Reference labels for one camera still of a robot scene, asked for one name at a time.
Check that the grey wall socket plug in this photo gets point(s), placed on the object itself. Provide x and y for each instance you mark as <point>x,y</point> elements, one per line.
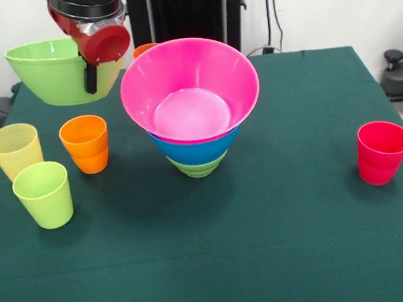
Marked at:
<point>267,49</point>

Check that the light green plastic cup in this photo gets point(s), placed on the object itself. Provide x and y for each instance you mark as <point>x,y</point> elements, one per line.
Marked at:
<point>44,200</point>

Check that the grey base with black knob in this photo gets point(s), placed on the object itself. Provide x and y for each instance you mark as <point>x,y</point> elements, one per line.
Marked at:
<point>401,79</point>

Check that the large green plastic bowl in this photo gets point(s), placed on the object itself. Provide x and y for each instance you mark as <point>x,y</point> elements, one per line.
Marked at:
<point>50,84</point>

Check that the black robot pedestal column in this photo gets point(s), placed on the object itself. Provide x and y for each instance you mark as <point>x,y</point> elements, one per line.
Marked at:
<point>186,8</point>

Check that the red-orange plastic cup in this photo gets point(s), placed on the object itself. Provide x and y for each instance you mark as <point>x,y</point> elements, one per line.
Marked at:
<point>142,49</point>

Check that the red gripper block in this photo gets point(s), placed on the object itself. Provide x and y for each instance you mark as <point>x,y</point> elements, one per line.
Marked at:
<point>104,46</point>

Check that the orange plastic cup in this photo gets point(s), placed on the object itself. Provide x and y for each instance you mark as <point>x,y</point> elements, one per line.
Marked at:
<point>86,152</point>

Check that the blue plastic bowl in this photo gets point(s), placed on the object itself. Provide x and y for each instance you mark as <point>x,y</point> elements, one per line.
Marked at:
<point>198,151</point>

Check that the yellow plastic cup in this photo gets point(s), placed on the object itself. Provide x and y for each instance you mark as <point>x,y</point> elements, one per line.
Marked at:
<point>14,149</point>

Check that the magenta plastic cup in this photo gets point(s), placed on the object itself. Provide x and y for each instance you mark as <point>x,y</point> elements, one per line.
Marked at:
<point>382,157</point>

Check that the large pink plastic bowl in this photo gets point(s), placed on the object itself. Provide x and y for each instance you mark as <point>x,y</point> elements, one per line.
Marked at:
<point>197,72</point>

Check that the small green plastic bowl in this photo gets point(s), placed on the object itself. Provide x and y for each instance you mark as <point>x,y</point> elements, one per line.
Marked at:
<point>198,169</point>

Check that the dark green tablecloth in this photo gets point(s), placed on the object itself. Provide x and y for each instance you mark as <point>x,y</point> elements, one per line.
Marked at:
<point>211,247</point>

